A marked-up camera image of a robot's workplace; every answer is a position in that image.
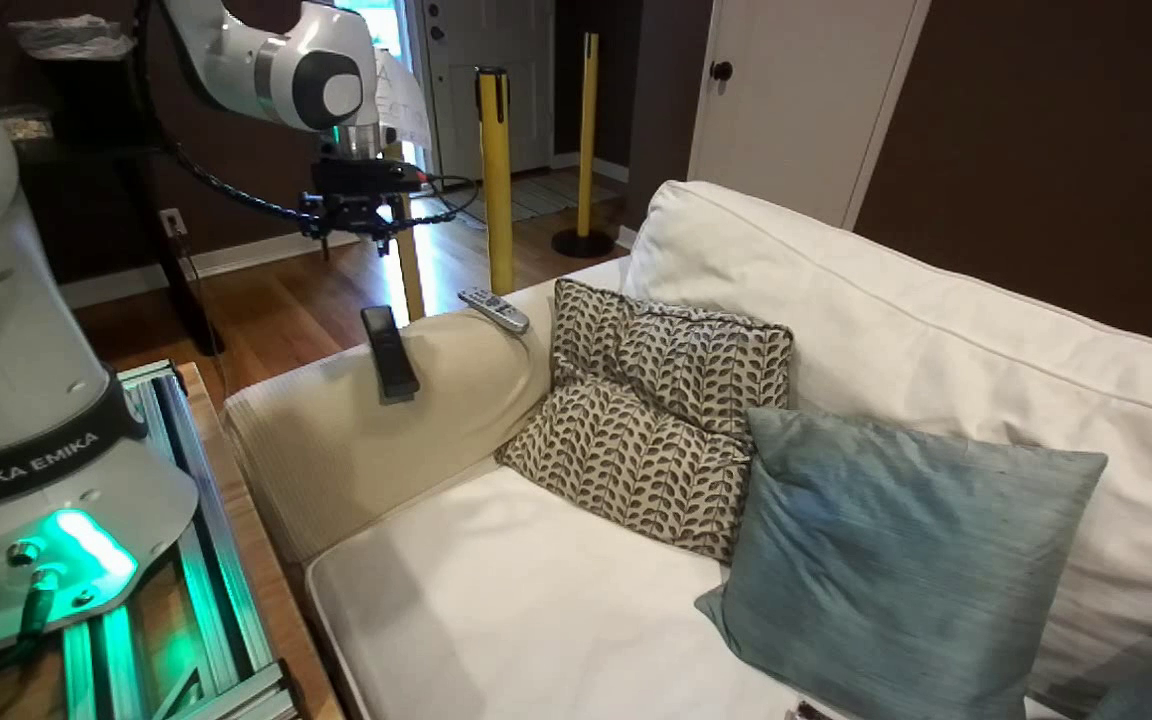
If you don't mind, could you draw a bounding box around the green floor rug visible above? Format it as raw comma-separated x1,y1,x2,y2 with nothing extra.
434,164,637,227

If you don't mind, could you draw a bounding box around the white folded cloth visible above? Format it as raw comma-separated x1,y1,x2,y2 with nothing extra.
3,14,149,70

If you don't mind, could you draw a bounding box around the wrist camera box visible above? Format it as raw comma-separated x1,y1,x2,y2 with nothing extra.
310,155,427,202

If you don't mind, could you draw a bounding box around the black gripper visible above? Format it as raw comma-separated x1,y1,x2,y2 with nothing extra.
327,193,412,256

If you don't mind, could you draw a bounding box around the teal pillow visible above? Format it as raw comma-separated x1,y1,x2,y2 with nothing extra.
690,404,1110,720

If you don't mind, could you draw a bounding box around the white door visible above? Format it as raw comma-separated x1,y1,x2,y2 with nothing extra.
685,0,935,234

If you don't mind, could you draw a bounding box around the yellow stanchion post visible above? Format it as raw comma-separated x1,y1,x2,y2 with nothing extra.
470,66,521,302
383,196,431,325
546,30,624,263

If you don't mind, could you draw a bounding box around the silver remote control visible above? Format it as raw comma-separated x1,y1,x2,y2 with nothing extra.
457,286,535,340

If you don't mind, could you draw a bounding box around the white cloth cover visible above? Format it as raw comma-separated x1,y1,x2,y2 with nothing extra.
370,48,434,162

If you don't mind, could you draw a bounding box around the small white clutter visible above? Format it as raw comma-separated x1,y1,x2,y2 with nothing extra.
0,102,56,151

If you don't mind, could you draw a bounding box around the black white patterned pillow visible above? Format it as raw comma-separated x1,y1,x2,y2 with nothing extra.
497,274,798,568

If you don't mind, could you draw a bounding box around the black remote control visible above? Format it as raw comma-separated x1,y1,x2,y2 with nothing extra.
356,302,423,404

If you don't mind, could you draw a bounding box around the black side table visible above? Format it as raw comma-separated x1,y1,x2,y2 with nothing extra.
0,55,227,361

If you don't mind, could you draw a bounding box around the white sofa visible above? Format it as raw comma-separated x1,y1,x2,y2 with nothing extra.
218,177,1152,720

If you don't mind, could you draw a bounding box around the grey panel door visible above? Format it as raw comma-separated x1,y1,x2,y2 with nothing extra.
419,0,561,193

